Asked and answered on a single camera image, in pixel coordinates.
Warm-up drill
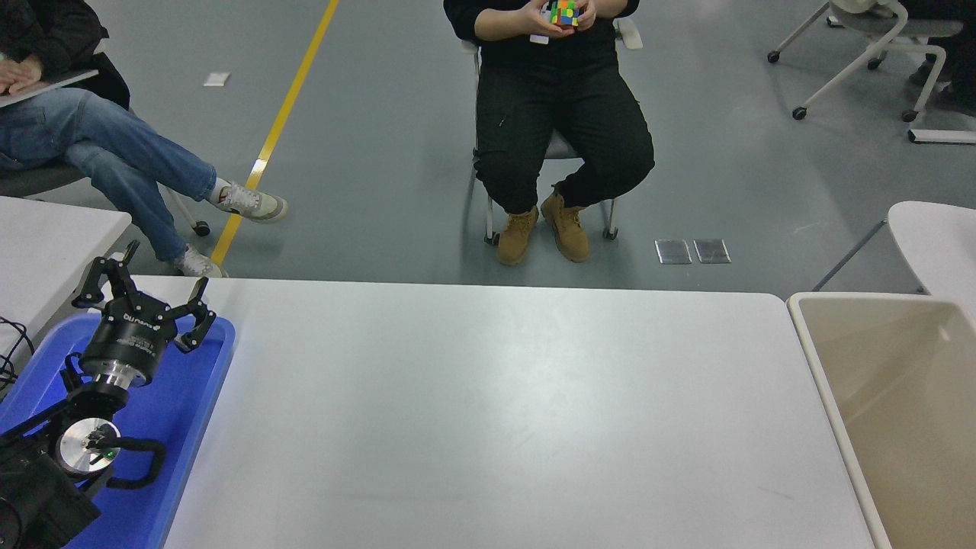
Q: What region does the thin black cable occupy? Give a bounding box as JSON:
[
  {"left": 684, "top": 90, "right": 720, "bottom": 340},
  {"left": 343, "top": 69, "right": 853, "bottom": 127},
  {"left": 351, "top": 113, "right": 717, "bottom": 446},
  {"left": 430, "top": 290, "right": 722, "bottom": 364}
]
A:
[{"left": 0, "top": 318, "right": 36, "bottom": 391}]

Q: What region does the white floor bar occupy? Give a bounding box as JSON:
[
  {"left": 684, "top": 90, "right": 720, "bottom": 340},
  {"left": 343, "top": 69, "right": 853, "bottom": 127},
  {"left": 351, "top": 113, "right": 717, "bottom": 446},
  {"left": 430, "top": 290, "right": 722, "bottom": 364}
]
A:
[{"left": 907, "top": 129, "right": 976, "bottom": 145}]

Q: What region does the blue plastic tray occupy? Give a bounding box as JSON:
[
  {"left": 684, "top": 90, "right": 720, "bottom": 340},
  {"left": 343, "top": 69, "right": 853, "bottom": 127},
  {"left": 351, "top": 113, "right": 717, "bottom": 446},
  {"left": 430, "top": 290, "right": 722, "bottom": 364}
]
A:
[{"left": 0, "top": 313, "right": 237, "bottom": 549}]

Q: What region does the large pale plastic bin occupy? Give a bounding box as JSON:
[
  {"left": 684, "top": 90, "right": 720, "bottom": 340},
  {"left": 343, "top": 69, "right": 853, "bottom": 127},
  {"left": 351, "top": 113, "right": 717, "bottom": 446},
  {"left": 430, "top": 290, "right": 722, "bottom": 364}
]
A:
[{"left": 788, "top": 293, "right": 976, "bottom": 549}]

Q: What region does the person's right hand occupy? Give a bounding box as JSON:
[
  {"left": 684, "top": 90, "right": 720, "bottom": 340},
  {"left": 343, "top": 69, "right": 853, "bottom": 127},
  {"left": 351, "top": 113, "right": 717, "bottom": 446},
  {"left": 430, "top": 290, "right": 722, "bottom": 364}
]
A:
[{"left": 515, "top": 2, "right": 573, "bottom": 39}]

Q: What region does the white rounded table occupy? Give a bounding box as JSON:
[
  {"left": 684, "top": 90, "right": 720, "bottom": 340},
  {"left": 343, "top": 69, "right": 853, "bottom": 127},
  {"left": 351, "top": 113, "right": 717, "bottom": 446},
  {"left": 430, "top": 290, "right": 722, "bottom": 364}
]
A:
[{"left": 812, "top": 201, "right": 976, "bottom": 313}]

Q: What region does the person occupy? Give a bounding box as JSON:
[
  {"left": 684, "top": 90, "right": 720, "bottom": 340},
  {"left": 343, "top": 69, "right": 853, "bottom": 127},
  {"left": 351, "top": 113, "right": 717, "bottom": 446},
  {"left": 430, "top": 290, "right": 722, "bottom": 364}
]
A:
[
  {"left": 0, "top": 0, "right": 290, "bottom": 279},
  {"left": 443, "top": 0, "right": 656, "bottom": 266},
  {"left": 911, "top": 0, "right": 976, "bottom": 117}
]

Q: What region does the white side table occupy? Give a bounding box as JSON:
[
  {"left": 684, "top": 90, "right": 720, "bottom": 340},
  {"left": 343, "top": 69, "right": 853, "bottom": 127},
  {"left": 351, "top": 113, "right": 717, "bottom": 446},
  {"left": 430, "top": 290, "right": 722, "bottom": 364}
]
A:
[{"left": 0, "top": 196, "right": 133, "bottom": 361}]

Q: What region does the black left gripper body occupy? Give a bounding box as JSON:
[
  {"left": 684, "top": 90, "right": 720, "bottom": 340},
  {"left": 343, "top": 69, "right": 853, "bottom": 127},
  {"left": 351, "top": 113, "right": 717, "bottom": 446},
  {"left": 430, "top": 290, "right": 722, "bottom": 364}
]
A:
[{"left": 80, "top": 296, "right": 179, "bottom": 377}]

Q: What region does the silver laptop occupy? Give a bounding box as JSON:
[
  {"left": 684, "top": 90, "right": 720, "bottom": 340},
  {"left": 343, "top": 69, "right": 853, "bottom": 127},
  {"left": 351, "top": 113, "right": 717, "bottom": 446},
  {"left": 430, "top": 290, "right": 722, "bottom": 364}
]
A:
[{"left": 0, "top": 69, "right": 101, "bottom": 109}]

